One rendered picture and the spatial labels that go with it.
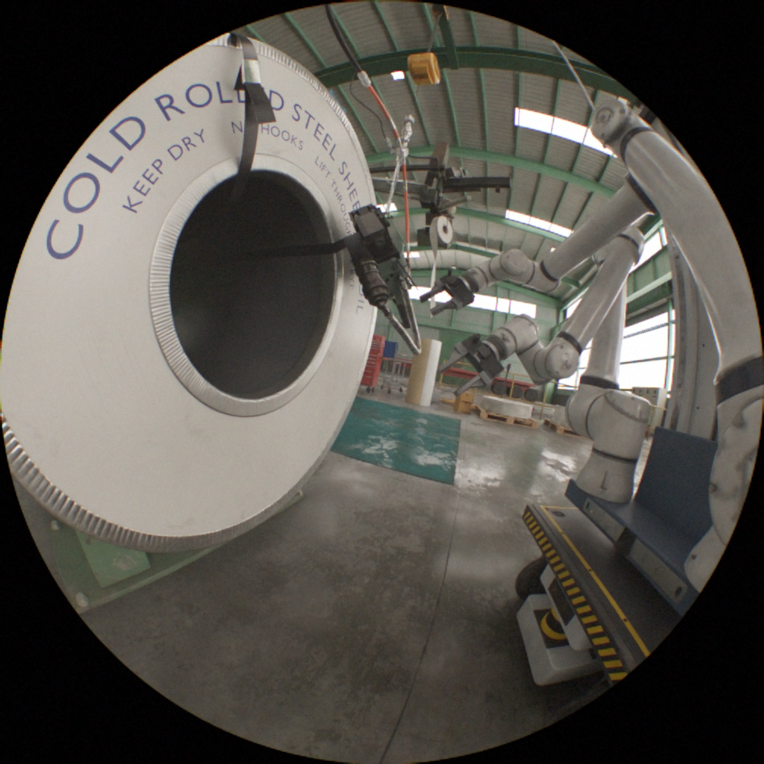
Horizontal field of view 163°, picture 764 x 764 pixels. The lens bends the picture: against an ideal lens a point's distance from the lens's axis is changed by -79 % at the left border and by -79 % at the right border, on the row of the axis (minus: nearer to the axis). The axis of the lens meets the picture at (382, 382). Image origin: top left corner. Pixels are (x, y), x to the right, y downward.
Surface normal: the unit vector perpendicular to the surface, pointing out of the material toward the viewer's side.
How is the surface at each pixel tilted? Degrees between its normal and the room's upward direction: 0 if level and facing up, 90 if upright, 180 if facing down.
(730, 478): 98
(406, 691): 0
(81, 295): 90
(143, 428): 90
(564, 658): 0
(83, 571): 0
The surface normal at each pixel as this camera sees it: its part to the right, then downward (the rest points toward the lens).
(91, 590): 0.18, -0.98
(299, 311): -0.32, -0.04
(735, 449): -1.00, -0.08
